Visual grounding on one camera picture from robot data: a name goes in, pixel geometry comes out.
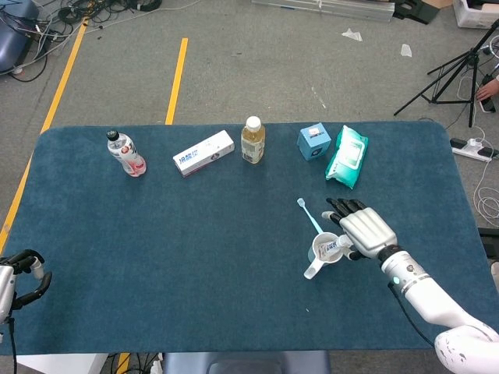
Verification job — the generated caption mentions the yellow tea bottle white cap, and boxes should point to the yellow tea bottle white cap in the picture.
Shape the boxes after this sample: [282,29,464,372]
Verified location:
[240,115,267,165]

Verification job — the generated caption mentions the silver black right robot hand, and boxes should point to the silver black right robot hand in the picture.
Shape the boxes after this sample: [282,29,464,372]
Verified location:
[321,197,398,261]

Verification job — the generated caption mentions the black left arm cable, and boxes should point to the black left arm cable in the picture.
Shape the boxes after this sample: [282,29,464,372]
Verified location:
[6,317,19,374]

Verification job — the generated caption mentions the coiled white cable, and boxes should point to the coiled white cable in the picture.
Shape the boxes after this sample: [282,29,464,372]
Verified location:
[473,128,499,225]

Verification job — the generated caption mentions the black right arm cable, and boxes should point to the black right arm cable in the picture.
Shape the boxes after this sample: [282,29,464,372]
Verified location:
[388,282,436,348]

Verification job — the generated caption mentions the light blue toothbrush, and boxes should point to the light blue toothbrush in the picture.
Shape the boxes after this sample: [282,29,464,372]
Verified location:
[296,197,324,235]

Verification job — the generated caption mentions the black tripod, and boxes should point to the black tripod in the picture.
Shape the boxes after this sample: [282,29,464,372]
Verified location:
[393,26,499,129]

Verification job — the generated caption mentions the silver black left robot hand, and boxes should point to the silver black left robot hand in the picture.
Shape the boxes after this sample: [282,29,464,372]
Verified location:
[0,249,53,324]

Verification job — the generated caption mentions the tangle of black cables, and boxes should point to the tangle of black cables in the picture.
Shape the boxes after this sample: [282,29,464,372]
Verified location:
[11,0,163,83]

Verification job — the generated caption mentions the white power strip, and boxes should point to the white power strip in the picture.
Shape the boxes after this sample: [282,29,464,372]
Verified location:
[450,136,499,163]

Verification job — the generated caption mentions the blue carpet table mat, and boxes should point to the blue carpet table mat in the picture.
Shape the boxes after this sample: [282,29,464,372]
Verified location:
[0,120,493,356]

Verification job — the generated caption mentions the light blue cup white handle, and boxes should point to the light blue cup white handle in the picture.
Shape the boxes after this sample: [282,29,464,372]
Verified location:
[303,231,346,281]

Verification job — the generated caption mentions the black metal bracket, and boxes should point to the black metal bracket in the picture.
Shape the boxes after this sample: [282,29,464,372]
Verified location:
[392,0,441,25]

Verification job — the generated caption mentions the white plastic basket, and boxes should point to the white plastic basket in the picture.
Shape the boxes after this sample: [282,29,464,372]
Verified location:
[452,0,499,29]

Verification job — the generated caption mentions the small blue cardboard box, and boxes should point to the small blue cardboard box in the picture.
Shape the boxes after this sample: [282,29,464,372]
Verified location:
[296,122,332,161]

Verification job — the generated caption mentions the white pink toothpaste box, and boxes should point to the white pink toothpaste box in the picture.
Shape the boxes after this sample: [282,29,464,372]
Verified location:
[172,129,236,178]

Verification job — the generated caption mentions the green wet wipes pack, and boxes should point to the green wet wipes pack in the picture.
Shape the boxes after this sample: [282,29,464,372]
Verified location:
[324,125,370,191]

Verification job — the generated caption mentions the dark blue padded seat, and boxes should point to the dark blue padded seat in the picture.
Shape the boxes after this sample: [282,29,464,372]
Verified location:
[0,0,40,75]

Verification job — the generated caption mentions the clear bottle red label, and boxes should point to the clear bottle red label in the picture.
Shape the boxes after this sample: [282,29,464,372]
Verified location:
[106,129,148,179]

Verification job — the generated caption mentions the blue robot base seat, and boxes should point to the blue robot base seat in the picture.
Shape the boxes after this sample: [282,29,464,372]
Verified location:
[161,351,332,374]

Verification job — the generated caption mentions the black equipment base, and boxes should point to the black equipment base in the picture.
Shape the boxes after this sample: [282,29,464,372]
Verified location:
[477,227,499,281]

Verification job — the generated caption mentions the aluminium profile rails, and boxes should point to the aluminium profile rails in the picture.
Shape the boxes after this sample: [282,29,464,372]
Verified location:
[251,0,395,23]

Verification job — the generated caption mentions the white toothpaste tube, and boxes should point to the white toothpaste tube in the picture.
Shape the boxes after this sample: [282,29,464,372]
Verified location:
[317,235,354,259]

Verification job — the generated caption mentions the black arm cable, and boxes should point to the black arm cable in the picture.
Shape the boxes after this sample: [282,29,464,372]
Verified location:
[388,282,436,348]
[6,317,19,374]

